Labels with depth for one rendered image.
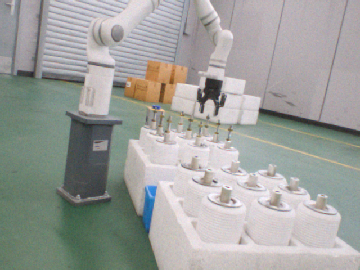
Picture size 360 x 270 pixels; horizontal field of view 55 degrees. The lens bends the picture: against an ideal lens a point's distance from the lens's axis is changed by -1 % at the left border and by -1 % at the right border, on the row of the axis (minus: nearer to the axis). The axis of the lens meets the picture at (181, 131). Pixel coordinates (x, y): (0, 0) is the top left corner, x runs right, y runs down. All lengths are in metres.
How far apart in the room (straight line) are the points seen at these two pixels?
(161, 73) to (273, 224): 4.59
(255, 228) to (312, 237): 0.13
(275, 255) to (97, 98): 0.75
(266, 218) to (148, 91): 4.47
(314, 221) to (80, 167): 0.76
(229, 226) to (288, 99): 6.30
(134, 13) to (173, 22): 6.80
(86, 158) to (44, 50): 5.30
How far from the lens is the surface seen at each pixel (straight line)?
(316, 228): 0.84
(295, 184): 0.95
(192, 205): 0.84
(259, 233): 0.79
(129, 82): 5.54
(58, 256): 0.97
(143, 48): 7.53
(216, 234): 0.73
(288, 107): 6.96
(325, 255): 0.84
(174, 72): 5.50
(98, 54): 1.22
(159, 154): 1.21
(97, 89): 1.20
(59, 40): 6.55
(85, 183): 1.24
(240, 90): 4.33
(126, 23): 1.23
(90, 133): 1.20
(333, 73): 6.68
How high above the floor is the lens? 0.50
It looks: 9 degrees down
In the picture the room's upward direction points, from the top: 10 degrees clockwise
